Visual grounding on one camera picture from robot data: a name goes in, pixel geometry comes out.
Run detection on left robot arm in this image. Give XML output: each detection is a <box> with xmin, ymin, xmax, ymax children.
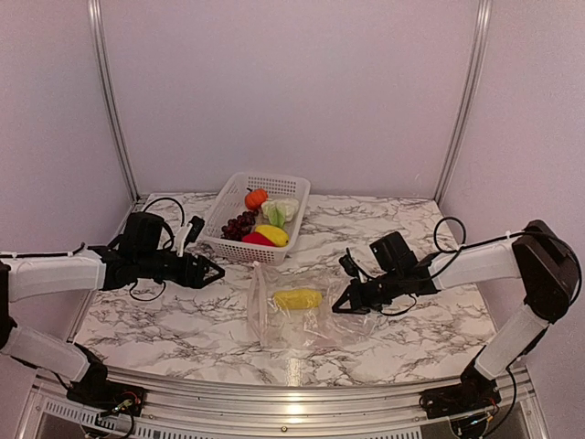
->
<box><xmin>1</xmin><ymin>211</ymin><xmax>225</xmax><ymax>407</ymax></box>

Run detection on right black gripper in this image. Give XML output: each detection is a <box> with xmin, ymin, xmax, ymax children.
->
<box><xmin>332</xmin><ymin>268</ymin><xmax>404</xmax><ymax>314</ymax></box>

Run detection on fake purple grapes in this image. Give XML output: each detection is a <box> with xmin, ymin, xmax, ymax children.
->
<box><xmin>221</xmin><ymin>210</ymin><xmax>259</xmax><ymax>241</ymax></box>

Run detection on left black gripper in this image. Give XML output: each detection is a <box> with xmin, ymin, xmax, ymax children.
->
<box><xmin>136</xmin><ymin>250</ymin><xmax>225</xmax><ymax>289</ymax></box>

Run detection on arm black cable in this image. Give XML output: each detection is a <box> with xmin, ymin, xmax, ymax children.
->
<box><xmin>0</xmin><ymin>196</ymin><xmax>186</xmax><ymax>302</ymax></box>
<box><xmin>345</xmin><ymin>217</ymin><xmax>584</xmax><ymax>316</ymax></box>

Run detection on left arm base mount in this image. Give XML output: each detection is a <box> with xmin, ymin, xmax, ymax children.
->
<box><xmin>67</xmin><ymin>343</ymin><xmax>145</xmax><ymax>417</ymax></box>

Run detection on clear zip top bag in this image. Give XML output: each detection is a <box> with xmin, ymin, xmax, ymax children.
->
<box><xmin>247</xmin><ymin>262</ymin><xmax>376</xmax><ymax>349</ymax></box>

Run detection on fake orange tomato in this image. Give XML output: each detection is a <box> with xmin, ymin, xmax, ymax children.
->
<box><xmin>244</xmin><ymin>188</ymin><xmax>269</xmax><ymax>210</ymax></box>

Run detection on right aluminium frame post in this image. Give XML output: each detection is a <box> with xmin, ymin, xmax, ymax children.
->
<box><xmin>433</xmin><ymin>0</ymin><xmax>493</xmax><ymax>206</ymax></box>

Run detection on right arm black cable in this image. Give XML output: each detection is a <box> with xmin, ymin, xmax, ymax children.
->
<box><xmin>345</xmin><ymin>217</ymin><xmax>584</xmax><ymax>316</ymax></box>

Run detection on left aluminium frame post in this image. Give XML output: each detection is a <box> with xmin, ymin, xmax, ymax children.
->
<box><xmin>66</xmin><ymin>0</ymin><xmax>143</xmax><ymax>344</ymax></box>

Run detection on white plastic basket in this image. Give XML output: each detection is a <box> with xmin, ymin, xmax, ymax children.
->
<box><xmin>199</xmin><ymin>172</ymin><xmax>312</xmax><ymax>266</ymax></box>

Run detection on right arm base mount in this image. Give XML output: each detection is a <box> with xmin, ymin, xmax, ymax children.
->
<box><xmin>419</xmin><ymin>361</ymin><xmax>502</xmax><ymax>419</ymax></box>

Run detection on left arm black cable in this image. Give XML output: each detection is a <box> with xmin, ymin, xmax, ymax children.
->
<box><xmin>0</xmin><ymin>196</ymin><xmax>186</xmax><ymax>302</ymax></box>

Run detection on aluminium front rail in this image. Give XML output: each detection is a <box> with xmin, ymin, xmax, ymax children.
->
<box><xmin>27</xmin><ymin>365</ymin><xmax>549</xmax><ymax>439</ymax></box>

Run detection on fake red pepper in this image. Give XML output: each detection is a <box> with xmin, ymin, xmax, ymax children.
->
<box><xmin>241</xmin><ymin>232</ymin><xmax>275</xmax><ymax>247</ymax></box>

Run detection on aluminium frame post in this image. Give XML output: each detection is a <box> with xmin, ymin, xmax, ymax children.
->
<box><xmin>433</xmin><ymin>0</ymin><xmax>493</xmax><ymax>206</ymax></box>
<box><xmin>66</xmin><ymin>0</ymin><xmax>143</xmax><ymax>344</ymax></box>

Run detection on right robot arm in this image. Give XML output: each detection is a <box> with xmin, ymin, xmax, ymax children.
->
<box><xmin>332</xmin><ymin>219</ymin><xmax>583</xmax><ymax>410</ymax></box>

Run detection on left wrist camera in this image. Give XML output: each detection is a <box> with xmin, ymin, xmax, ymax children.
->
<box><xmin>175</xmin><ymin>216</ymin><xmax>205</xmax><ymax>257</ymax></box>

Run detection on fake white cauliflower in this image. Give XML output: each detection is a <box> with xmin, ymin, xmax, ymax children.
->
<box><xmin>261</xmin><ymin>198</ymin><xmax>300</xmax><ymax>229</ymax></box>

